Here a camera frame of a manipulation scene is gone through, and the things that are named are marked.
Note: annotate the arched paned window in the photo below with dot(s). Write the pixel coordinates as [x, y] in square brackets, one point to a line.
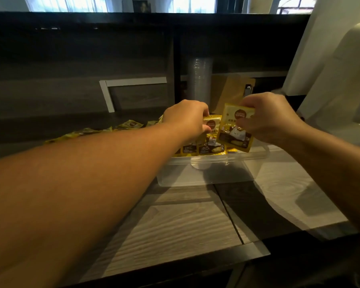
[297, 5]

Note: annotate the row of packets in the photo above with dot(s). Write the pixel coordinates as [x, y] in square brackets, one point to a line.
[210, 149]

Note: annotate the wrapped stack of clear cups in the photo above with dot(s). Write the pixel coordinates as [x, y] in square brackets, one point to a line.
[200, 80]

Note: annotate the dark portrait picture frame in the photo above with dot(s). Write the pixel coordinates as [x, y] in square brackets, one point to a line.
[141, 6]

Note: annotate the person's left hand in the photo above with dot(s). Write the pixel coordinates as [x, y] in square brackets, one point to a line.
[186, 119]

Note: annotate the dark curtain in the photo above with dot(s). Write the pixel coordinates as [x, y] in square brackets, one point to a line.
[231, 4]

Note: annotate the person's left forearm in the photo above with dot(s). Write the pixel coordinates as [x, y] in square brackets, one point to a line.
[78, 191]

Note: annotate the person's right hand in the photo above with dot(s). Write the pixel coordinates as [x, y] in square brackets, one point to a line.
[273, 119]

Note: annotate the pile of yellow sachets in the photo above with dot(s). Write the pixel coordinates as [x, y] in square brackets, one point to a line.
[129, 125]

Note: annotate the clear plastic container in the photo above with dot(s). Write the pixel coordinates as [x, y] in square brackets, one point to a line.
[204, 173]

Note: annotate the brown clipboard with metal clip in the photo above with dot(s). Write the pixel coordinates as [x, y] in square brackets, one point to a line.
[228, 92]

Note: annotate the white banner with green logo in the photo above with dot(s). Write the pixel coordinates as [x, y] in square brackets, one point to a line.
[261, 5]

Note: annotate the white angled bracket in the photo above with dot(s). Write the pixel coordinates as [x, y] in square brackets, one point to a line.
[108, 98]

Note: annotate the bright curtained window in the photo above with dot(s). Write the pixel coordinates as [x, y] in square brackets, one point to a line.
[66, 3]
[192, 4]

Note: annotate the person's right forearm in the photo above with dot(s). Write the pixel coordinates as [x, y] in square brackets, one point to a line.
[342, 176]

